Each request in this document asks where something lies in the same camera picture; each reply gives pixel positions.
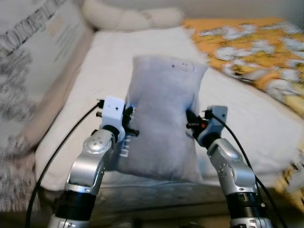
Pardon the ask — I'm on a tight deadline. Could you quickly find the grey floral patterned cloth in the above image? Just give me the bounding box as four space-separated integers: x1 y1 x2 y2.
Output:
0 0 93 212

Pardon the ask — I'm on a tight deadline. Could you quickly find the white quilted mattress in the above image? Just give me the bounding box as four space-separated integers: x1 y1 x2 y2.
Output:
36 26 304 209

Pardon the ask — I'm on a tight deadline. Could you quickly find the yellow cartoon egg duvet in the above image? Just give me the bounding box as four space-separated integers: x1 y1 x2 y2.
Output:
183 18 304 212

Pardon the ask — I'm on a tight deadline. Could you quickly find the cream long knotted pillow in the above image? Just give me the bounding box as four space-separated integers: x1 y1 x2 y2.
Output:
82 0 185 31

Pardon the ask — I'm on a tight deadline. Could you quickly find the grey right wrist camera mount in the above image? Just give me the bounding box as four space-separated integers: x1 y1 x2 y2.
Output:
207 105 228 143

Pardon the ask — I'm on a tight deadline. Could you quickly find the grey pillow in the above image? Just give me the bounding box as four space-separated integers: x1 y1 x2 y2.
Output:
113 55 209 184

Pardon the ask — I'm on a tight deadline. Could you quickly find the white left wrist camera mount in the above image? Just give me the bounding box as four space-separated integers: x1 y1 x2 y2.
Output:
99 96 127 143

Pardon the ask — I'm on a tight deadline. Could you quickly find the beige padded bed bolster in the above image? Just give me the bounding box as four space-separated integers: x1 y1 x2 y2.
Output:
19 28 95 150

